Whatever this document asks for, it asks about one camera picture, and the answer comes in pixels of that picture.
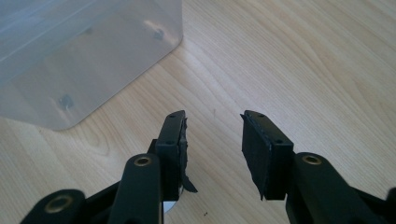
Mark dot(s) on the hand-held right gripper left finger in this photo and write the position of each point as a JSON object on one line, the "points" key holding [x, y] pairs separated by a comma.
{"points": [[169, 149]]}

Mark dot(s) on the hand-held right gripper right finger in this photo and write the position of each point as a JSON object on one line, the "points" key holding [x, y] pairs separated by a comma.
{"points": [[267, 155]]}

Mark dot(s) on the clear plastic storage box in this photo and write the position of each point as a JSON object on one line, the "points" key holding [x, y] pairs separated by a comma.
{"points": [[77, 62]]}

